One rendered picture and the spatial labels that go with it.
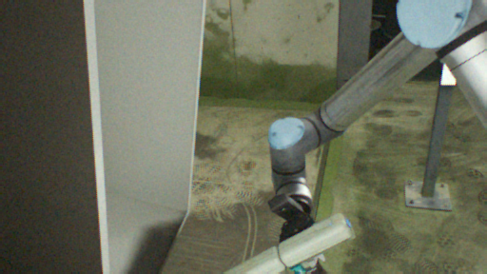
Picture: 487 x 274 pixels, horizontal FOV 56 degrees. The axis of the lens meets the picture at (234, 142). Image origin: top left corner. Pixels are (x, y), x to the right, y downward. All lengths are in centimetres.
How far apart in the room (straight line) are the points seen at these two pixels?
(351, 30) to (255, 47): 59
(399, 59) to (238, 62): 212
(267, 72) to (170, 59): 176
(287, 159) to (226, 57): 194
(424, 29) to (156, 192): 108
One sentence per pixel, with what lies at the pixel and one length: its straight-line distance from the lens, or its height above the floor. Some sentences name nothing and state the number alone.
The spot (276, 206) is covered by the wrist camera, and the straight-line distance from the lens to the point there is 103.
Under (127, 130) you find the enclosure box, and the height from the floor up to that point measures 77.
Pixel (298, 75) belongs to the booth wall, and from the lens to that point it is 298.
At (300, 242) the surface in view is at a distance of 96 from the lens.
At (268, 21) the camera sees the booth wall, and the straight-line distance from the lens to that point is 289.
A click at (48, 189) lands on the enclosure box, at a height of 102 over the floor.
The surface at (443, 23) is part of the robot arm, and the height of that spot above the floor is 124.
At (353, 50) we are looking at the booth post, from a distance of 289.
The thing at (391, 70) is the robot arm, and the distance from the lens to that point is 101.
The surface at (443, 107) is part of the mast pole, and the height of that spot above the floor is 49.
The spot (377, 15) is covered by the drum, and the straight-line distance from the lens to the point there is 395.
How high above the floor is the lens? 147
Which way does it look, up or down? 32 degrees down
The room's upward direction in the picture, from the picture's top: 6 degrees counter-clockwise
